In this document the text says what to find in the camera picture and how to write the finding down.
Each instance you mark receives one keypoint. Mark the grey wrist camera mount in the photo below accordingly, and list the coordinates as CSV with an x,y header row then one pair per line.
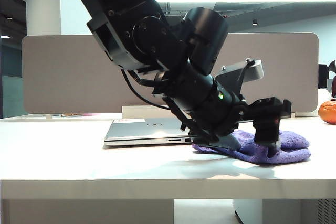
x,y
252,73

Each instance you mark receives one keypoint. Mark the colourful papers behind divider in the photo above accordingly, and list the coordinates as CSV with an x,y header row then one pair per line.
x,y
78,115

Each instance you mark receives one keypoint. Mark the silver closed laptop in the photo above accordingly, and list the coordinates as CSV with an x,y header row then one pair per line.
x,y
141,132

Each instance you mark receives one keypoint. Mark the black monitor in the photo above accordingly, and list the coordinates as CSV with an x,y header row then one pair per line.
x,y
323,77

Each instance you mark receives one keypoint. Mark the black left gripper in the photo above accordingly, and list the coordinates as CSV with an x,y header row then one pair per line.
x,y
262,108

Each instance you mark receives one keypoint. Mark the person in maroon top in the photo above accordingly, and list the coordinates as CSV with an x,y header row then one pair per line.
x,y
334,87

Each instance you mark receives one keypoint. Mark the orange fruit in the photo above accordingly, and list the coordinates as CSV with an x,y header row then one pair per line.
x,y
328,112

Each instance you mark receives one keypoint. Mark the white red laptop sticker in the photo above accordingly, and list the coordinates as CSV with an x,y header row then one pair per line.
x,y
131,120

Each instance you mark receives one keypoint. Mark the purple microfibre rag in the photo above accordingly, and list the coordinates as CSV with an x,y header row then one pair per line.
x,y
291,145

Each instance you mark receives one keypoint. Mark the white under-desk cabinet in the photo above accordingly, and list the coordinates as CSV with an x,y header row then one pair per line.
x,y
288,212

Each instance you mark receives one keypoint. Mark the white desk side panel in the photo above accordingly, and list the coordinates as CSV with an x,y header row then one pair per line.
x,y
92,212

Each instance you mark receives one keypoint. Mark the black ceiling spotlight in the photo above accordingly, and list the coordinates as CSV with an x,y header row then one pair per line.
x,y
254,22

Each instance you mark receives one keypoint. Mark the grey-brown fabric desk divider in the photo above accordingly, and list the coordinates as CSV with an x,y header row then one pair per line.
x,y
65,77

